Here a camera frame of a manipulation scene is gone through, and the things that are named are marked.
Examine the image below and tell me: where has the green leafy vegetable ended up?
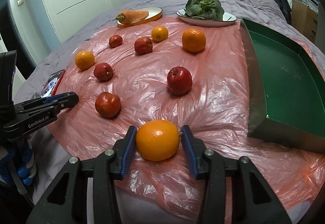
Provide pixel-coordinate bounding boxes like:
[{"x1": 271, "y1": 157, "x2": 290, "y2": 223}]
[{"x1": 185, "y1": 0, "x2": 224, "y2": 21}]

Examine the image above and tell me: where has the red smartphone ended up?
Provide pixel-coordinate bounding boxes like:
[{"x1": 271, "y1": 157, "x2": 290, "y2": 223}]
[{"x1": 41, "y1": 69, "x2": 66, "y2": 97}]

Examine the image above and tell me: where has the orange carrot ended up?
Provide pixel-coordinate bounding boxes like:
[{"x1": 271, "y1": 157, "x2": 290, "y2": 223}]
[{"x1": 115, "y1": 10, "x2": 149, "y2": 24}]

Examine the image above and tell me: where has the white striped plate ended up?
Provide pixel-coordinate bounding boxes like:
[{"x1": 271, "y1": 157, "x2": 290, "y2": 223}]
[{"x1": 176, "y1": 9, "x2": 237, "y2": 28}]

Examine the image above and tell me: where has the green rectangular tray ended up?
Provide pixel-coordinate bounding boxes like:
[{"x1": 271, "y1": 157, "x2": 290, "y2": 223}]
[{"x1": 240, "y1": 19, "x2": 324, "y2": 154}]

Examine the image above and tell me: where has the big red apple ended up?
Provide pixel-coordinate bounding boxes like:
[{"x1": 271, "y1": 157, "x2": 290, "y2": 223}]
[{"x1": 167, "y1": 66, "x2": 193, "y2": 96}]

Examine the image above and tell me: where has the wooden nightstand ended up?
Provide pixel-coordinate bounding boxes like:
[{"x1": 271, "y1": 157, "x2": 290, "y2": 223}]
[{"x1": 291, "y1": 0, "x2": 318, "y2": 43}]

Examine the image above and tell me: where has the pink plastic sheet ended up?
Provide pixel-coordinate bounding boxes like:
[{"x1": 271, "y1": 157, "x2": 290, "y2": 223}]
[{"x1": 48, "y1": 17, "x2": 324, "y2": 209}]

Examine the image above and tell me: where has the blue gloved left hand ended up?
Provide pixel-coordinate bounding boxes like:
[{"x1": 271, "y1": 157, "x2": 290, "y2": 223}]
[{"x1": 1, "y1": 139, "x2": 37, "y2": 186}]

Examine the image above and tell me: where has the small yellow orange back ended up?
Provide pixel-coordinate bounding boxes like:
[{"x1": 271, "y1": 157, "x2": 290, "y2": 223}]
[{"x1": 151, "y1": 25, "x2": 169, "y2": 42}]

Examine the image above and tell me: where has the orange rimmed plate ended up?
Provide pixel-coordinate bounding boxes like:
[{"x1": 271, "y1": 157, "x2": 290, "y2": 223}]
[{"x1": 116, "y1": 7, "x2": 163, "y2": 28}]

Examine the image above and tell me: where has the large textured orange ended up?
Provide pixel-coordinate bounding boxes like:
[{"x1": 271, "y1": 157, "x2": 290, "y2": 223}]
[{"x1": 182, "y1": 28, "x2": 206, "y2": 53}]

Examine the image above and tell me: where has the black backpack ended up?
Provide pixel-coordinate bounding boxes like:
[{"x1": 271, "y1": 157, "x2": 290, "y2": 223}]
[{"x1": 274, "y1": 0, "x2": 292, "y2": 25}]

